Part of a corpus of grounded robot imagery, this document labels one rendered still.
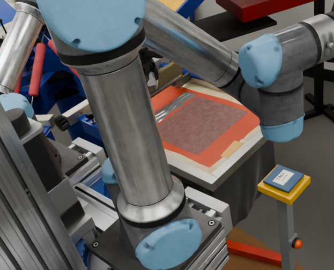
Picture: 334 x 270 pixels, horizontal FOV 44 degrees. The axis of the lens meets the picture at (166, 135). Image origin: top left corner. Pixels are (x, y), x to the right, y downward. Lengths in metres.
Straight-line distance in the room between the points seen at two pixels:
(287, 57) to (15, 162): 0.52
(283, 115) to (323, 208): 2.01
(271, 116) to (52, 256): 0.56
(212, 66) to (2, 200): 0.47
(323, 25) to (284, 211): 0.96
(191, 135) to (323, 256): 1.11
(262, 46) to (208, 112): 1.23
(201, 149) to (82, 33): 1.23
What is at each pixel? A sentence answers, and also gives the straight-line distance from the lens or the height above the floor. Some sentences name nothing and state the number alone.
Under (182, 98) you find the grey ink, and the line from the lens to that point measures 1.99.
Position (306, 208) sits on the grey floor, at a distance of 2.69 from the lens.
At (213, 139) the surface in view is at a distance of 1.69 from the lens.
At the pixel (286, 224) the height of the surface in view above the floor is 0.76.
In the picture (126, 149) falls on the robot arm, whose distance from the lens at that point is 0.58.
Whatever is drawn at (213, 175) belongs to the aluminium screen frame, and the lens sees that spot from 1.47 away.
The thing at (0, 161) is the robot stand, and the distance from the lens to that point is 0.80.
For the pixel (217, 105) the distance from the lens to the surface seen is 1.89.
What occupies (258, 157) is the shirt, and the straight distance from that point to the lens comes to 1.84.
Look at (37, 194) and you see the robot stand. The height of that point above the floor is 1.45.
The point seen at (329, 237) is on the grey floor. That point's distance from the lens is 2.56.
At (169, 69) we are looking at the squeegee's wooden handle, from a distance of 1.92.
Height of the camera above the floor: 1.97
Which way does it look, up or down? 35 degrees down
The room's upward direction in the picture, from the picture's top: 14 degrees counter-clockwise
